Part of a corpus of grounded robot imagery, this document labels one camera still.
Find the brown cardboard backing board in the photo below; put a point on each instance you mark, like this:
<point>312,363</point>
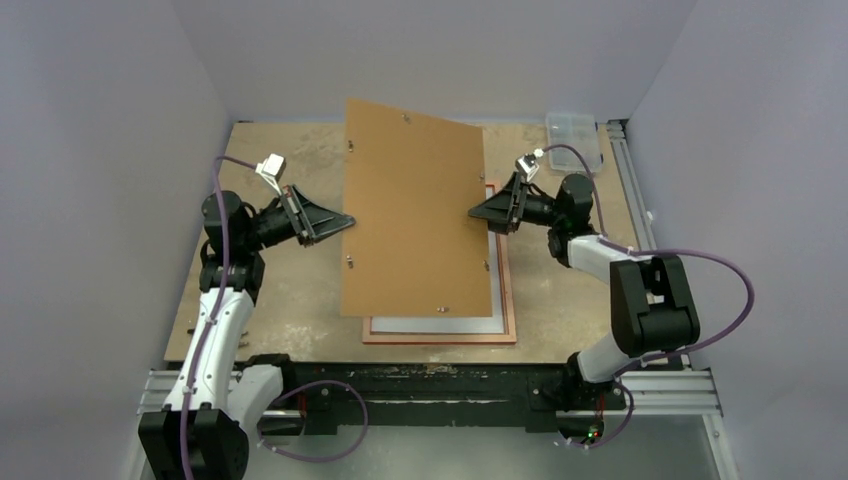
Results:
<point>409,182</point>

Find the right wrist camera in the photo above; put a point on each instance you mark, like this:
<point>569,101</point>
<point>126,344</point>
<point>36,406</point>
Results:
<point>527,166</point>

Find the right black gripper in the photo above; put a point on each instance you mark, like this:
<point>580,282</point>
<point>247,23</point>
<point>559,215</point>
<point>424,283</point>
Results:
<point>516,202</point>

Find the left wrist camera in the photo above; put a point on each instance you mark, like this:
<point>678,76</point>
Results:
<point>271,170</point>

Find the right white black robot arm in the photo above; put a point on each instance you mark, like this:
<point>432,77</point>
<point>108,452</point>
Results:
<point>651,305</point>

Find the landscape photo print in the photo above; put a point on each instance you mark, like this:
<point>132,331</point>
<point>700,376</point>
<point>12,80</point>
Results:
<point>437,324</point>

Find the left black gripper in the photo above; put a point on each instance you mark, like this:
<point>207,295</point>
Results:
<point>312,222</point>

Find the black mounting base plate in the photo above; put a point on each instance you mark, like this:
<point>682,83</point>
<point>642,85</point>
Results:
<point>538,398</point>

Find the clear plastic organizer box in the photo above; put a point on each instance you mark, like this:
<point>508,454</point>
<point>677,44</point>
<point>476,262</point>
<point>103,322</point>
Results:
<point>580,131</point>

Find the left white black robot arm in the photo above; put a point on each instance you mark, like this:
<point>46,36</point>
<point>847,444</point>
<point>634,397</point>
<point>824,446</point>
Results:
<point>207,423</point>

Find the aluminium rail frame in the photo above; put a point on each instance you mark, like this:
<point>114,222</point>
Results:
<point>217,408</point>

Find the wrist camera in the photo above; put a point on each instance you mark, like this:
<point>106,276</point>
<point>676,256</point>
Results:
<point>527,166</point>
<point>271,170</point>

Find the red picture frame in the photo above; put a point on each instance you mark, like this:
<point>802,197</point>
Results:
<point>503,318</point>

